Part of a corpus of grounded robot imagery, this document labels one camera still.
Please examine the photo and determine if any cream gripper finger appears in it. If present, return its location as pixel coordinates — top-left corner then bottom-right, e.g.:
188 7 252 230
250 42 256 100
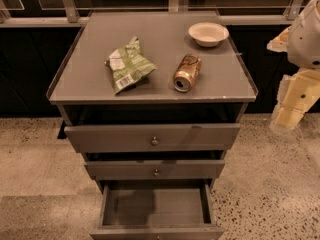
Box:
270 68 320 133
267 27 289 52

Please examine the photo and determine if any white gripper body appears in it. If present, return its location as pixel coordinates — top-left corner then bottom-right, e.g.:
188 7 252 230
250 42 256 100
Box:
287 0 320 69

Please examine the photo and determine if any green jalapeno chip bag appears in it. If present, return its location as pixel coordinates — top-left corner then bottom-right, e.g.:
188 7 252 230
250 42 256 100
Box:
105 36 157 94

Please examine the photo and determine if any grey drawer cabinet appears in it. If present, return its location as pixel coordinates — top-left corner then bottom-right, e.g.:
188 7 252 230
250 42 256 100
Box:
45 11 259 240

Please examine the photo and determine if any grey top drawer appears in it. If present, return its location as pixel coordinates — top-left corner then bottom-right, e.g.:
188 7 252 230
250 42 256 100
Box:
65 123 240 153

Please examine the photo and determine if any grey open bottom drawer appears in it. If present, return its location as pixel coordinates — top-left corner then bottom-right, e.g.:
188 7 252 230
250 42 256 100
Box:
90 180 224 240

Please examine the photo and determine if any grey middle drawer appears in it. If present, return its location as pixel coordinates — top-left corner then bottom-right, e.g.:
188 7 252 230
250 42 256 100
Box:
85 160 224 180

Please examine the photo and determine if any white paper bowl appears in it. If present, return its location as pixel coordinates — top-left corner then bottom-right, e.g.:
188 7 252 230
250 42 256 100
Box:
188 22 229 48

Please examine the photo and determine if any gold soda can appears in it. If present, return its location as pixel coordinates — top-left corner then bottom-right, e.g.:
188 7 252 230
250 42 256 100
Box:
173 54 202 92

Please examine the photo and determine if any metal railing frame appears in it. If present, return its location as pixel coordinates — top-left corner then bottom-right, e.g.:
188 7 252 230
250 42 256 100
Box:
0 0 310 26

